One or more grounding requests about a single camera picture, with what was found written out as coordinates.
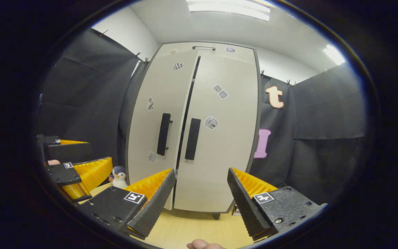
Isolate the black door handle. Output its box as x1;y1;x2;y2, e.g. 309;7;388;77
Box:
157;113;173;156
184;118;201;160

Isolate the grey white shoe cabinet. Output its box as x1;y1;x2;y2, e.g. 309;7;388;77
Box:
125;41;262;220

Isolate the penguin plush toy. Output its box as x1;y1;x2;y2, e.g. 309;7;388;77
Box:
108;165;129;190

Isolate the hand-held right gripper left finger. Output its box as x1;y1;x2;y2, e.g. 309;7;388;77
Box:
78;168;176;241

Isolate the ceiling light panel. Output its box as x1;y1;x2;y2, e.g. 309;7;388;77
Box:
323;44;346;65
186;0;271;22

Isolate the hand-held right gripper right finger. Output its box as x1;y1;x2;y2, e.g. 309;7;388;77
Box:
227;167;325;241

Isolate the white shoe cabinet door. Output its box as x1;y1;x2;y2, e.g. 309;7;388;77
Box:
126;50;199;211
173;54;259;213

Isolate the black backdrop cloth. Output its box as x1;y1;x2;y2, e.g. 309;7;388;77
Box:
37;28;150;184
249;64;367;204

